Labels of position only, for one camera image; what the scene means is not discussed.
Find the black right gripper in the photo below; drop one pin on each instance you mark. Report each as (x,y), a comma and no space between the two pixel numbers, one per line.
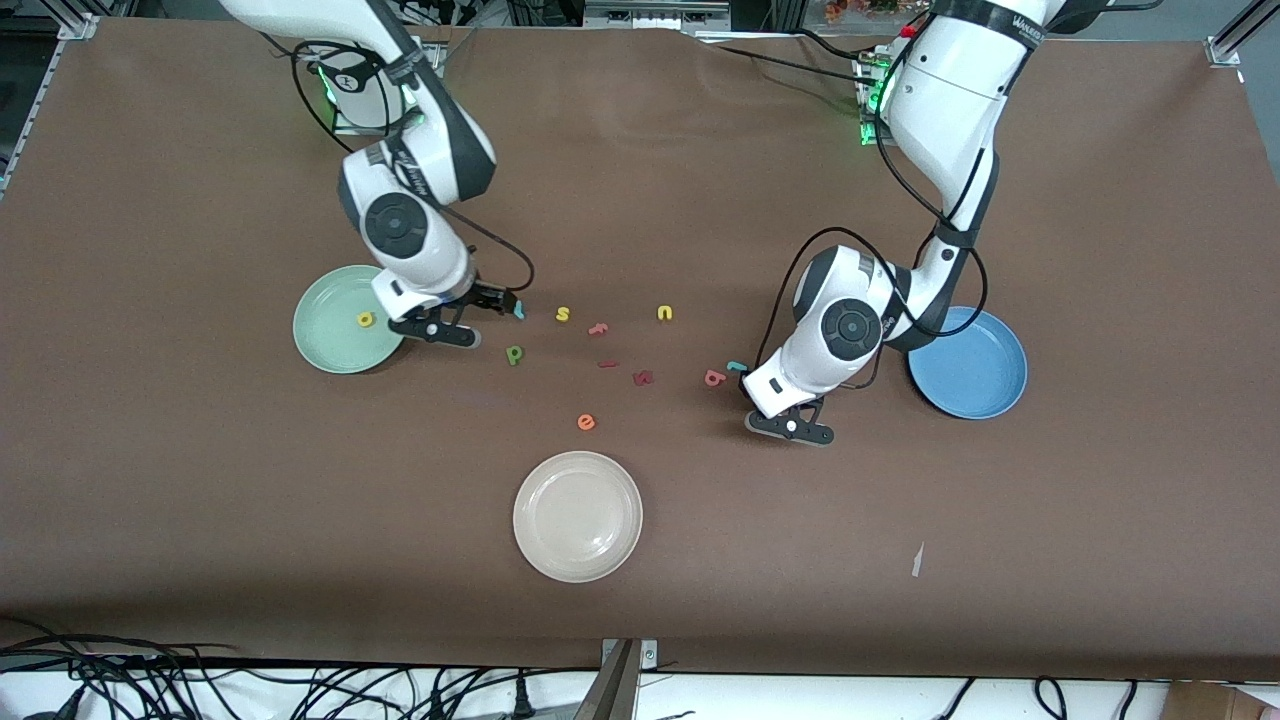
(487,297)

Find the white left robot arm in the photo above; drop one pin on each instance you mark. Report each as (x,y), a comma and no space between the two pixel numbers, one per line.
(850,325)

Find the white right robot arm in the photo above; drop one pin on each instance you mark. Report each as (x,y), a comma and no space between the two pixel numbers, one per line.
(395,225)

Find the light green plate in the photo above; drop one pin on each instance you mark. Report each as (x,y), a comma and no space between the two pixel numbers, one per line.
(330,320)

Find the blue plate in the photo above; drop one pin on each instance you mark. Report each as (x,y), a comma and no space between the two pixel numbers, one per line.
(980,370)

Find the small grey paper scrap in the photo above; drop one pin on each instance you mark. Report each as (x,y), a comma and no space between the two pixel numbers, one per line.
(917,560)

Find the brown table cover sheet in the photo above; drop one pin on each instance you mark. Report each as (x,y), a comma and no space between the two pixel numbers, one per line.
(700,200)

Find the beige plate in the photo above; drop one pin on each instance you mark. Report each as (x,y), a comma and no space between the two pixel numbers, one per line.
(578,517)

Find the grey metal box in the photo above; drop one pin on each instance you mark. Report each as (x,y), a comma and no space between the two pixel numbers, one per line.
(655,15)

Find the black power plug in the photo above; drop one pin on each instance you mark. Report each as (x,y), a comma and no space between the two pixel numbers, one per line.
(520,700)

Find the orange toy pile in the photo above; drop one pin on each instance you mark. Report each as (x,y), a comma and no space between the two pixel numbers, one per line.
(860,8)

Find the cardboard box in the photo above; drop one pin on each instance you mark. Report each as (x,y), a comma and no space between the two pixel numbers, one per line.
(1200,705)

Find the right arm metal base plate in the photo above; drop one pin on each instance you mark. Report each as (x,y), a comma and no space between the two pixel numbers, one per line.
(436,55)

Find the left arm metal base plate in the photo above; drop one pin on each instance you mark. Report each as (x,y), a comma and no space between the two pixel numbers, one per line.
(868,135)

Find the metal corner bracket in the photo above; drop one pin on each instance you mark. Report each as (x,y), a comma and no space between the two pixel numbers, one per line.
(648,655)

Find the grey camera stand pole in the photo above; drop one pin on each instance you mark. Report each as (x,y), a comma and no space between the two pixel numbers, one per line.
(610,690)

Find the aluminium frame profile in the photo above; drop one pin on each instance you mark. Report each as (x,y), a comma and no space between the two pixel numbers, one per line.
(1235,35)
(45,95)

